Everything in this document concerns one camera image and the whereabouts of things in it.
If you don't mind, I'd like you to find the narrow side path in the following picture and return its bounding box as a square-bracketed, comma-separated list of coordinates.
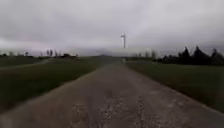
[0, 58, 51, 70]

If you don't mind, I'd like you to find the row of distant trees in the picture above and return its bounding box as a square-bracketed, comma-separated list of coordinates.
[0, 48, 80, 60]

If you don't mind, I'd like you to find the row of dark trees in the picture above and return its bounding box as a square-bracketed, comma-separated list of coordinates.
[155, 45, 224, 66]

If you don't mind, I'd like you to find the grey asphalt path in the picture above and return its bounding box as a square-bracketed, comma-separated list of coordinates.
[0, 61, 224, 128]

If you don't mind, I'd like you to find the grey street lamp pole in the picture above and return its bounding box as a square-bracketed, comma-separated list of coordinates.
[120, 32, 127, 50]

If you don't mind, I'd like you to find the grass field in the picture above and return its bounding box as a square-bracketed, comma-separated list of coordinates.
[0, 55, 111, 114]
[125, 59, 224, 114]

